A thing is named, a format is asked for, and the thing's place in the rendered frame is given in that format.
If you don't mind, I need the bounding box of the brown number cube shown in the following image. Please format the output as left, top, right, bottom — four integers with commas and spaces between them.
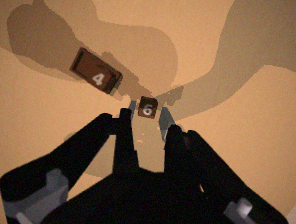
86, 65, 116, 92
138, 96, 158, 119

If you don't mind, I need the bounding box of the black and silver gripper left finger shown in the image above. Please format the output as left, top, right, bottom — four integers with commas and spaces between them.
0, 100, 146, 224

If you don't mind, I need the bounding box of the brown wooden calendar tray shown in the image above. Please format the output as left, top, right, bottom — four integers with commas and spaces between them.
69, 48, 122, 94

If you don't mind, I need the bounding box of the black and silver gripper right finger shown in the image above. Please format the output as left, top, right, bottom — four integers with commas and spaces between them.
158, 106, 289, 224

